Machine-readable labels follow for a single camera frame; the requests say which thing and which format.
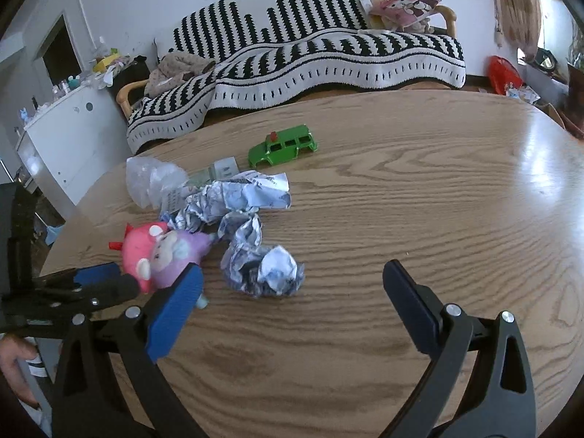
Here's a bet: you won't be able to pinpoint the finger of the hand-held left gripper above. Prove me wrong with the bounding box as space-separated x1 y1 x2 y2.
32 276 140 319
40 262 122 291

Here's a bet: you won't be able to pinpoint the dark side table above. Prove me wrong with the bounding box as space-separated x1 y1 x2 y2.
112 57 151 102

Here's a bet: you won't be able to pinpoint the crumpled printed paper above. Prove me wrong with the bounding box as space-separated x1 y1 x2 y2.
160 171 292 239
218 214 306 299

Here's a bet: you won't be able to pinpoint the potted plant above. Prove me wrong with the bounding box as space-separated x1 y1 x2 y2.
566 32 584 140

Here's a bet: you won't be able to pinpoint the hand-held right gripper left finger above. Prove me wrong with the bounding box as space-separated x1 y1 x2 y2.
51 262 206 438

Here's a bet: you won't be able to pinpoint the brown patterned curtain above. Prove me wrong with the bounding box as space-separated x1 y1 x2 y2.
493 0 542 58

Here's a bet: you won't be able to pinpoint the rattan sofa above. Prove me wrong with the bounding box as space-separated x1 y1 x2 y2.
116 0 466 155

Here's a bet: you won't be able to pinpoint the row of small bottles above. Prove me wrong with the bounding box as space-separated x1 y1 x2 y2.
52 75 85 97

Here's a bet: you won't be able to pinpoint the person's left hand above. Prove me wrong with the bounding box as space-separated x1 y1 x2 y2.
0 334 40 409

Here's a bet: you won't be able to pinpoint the black and white striped blanket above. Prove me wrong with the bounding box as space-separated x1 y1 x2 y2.
125 0 466 153

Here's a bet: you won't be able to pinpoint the scattered paper scraps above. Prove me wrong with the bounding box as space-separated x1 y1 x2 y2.
506 83 542 105

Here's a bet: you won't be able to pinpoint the white cabinet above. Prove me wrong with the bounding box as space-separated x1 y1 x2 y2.
16 84 134 209

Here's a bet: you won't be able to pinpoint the brown cloth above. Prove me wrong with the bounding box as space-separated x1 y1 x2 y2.
145 52 216 99

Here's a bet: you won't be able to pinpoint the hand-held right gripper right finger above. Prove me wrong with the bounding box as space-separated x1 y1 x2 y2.
382 259 538 438

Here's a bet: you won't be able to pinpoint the yellow box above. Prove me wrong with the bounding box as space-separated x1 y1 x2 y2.
93 55 120 74

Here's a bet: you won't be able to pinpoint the small grey packet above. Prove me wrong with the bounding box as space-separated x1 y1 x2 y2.
212 157 238 179

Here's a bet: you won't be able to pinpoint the green toy car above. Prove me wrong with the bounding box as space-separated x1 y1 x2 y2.
247 124 319 169

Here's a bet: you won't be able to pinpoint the clear plastic bag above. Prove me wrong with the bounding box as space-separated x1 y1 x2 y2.
125 156 191 213

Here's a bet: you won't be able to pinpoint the purple toy figure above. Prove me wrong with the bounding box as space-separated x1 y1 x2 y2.
150 229 218 309

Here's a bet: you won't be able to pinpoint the red bag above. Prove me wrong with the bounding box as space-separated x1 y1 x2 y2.
488 55 523 96

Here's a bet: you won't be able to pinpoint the pink printed pillow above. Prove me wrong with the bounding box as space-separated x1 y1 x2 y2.
367 0 442 34

